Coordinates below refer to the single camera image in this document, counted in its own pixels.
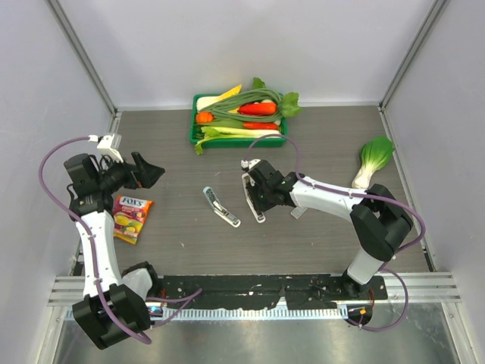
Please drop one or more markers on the fake green long beans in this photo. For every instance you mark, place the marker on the fake green long beans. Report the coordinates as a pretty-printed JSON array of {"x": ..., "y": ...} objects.
[{"x": 222, "y": 108}]

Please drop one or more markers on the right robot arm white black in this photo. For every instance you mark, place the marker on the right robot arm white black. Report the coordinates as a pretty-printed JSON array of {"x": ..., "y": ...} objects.
[{"x": 381, "y": 225}]

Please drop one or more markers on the fake bok choy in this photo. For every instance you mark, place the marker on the fake bok choy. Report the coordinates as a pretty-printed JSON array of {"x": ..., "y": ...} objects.
[{"x": 374, "y": 156}]

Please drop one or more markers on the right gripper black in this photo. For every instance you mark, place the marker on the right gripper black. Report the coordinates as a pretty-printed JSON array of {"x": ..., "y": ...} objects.
[{"x": 262, "y": 207}]

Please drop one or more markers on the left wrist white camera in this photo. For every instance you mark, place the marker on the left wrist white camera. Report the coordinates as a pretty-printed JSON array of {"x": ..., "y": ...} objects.
[{"x": 108, "y": 145}]

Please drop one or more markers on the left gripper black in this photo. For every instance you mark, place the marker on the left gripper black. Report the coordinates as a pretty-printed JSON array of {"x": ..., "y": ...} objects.
[{"x": 149, "y": 174}]

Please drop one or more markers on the fake yellow corn leaf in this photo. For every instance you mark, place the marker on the fake yellow corn leaf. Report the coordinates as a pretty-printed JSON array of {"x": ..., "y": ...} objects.
[{"x": 232, "y": 92}]

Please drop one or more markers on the fake orange carrot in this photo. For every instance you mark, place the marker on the fake orange carrot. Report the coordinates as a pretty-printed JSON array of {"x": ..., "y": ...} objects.
[{"x": 204, "y": 117}]

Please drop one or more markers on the green plastic tray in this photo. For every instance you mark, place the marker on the green plastic tray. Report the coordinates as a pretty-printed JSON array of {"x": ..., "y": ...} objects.
[{"x": 195, "y": 134}]

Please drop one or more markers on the white stapler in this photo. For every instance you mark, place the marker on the white stapler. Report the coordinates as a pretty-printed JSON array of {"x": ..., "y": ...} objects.
[{"x": 248, "y": 187}]

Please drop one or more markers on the fake leek white green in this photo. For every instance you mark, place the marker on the fake leek white green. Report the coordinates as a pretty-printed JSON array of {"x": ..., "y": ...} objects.
[{"x": 214, "y": 133}]

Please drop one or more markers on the colourful candy bag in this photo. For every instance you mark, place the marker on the colourful candy bag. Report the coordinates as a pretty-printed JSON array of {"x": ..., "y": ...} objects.
[{"x": 130, "y": 216}]

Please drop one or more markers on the fake small red chili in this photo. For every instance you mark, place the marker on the fake small red chili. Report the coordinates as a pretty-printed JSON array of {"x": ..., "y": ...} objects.
[{"x": 260, "y": 126}]

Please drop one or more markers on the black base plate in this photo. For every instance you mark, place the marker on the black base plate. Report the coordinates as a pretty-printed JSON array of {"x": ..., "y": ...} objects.
[{"x": 258, "y": 292}]

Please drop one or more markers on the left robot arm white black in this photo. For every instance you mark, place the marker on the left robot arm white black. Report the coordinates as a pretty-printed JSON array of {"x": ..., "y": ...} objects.
[{"x": 113, "y": 306}]

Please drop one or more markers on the fake red pepper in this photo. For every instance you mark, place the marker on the fake red pepper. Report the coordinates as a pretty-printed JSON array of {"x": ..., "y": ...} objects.
[{"x": 258, "y": 109}]

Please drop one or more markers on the fake green lettuce leaf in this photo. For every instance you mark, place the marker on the fake green lettuce leaf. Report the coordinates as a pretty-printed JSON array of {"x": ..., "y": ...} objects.
[{"x": 288, "y": 105}]

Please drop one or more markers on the slotted cable duct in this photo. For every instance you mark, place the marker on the slotted cable duct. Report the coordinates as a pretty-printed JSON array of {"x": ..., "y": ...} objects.
[{"x": 278, "y": 313}]

